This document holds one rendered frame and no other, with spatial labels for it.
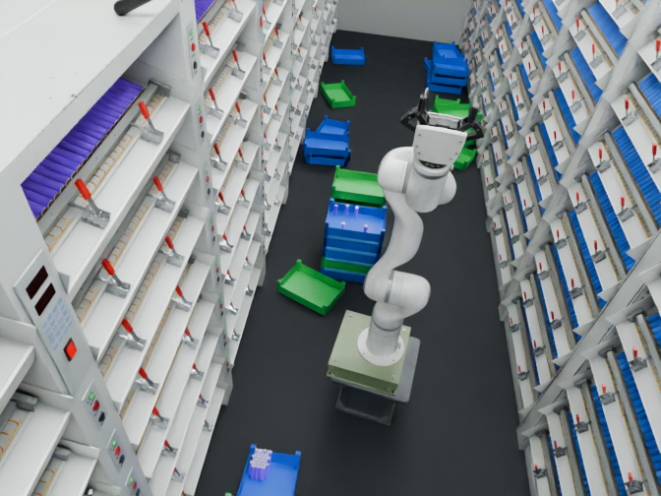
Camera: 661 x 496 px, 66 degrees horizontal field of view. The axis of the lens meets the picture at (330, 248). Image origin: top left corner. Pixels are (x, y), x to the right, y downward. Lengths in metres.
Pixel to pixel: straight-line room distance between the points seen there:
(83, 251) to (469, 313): 2.22
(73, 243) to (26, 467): 0.35
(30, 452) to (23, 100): 0.53
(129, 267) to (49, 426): 0.35
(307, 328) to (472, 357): 0.83
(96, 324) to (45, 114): 0.43
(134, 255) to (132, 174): 0.19
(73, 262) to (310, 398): 1.63
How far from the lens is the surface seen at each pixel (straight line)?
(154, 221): 1.25
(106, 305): 1.10
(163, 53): 1.28
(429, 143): 1.08
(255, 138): 2.16
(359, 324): 2.17
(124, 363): 1.24
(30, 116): 0.82
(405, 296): 1.78
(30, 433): 0.98
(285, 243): 3.00
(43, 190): 1.00
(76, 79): 0.90
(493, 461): 2.43
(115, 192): 1.04
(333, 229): 2.57
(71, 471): 1.15
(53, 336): 0.87
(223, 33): 1.66
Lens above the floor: 2.08
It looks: 44 degrees down
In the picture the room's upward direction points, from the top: 6 degrees clockwise
